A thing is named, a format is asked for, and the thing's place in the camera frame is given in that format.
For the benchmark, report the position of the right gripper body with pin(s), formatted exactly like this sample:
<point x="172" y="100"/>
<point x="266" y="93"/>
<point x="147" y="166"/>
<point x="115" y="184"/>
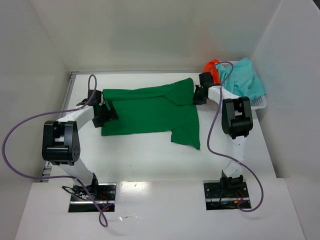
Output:
<point x="198" y="95"/>

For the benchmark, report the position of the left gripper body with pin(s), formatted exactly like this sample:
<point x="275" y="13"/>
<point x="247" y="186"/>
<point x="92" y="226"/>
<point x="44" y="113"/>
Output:
<point x="106" y="112"/>

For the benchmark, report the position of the green t shirt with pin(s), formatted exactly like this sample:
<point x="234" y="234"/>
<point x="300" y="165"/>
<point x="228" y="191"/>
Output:
<point x="156" y="109"/>

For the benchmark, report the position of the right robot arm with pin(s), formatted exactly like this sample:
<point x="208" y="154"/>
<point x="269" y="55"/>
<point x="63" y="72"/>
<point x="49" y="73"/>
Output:
<point x="236" y="123"/>

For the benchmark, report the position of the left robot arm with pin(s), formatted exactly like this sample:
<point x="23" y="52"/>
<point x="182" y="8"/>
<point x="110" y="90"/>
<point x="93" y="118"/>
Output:
<point x="61" y="142"/>

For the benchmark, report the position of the orange t shirt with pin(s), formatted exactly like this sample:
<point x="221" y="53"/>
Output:
<point x="210" y="67"/>

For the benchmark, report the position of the teal t shirt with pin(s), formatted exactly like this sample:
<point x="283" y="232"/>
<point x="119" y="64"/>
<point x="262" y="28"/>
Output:
<point x="242" y="80"/>

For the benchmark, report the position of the white plastic basket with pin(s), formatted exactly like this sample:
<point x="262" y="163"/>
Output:
<point x="260" y="102"/>

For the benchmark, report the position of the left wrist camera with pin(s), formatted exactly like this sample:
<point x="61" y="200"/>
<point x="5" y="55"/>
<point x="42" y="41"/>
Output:
<point x="95" y="97"/>

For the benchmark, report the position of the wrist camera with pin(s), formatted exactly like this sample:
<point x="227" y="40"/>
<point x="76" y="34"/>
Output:
<point x="95" y="97"/>
<point x="206" y="79"/>

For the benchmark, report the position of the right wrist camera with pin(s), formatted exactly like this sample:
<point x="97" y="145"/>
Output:
<point x="206" y="79"/>

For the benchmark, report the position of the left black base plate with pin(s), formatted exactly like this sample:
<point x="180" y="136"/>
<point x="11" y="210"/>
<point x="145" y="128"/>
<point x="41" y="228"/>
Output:
<point x="80" y="201"/>

